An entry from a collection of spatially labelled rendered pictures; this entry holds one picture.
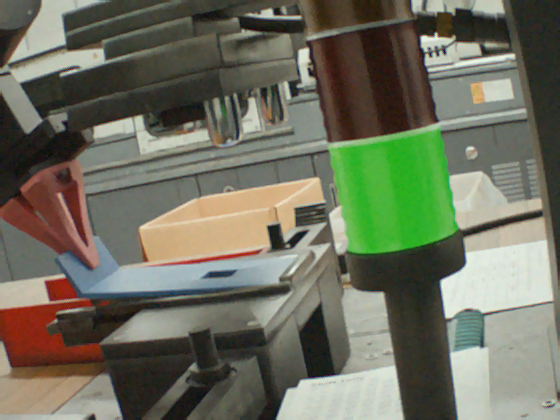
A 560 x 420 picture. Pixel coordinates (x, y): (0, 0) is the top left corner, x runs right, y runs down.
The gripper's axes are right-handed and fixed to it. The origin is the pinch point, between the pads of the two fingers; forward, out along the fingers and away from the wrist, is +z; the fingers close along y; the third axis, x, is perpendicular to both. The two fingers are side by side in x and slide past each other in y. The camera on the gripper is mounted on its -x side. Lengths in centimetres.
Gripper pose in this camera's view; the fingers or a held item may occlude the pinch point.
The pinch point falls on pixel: (86, 259)
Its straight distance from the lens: 63.8
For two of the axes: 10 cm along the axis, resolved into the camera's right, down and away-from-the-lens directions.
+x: 2.2, -1.9, 9.6
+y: 7.8, -5.5, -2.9
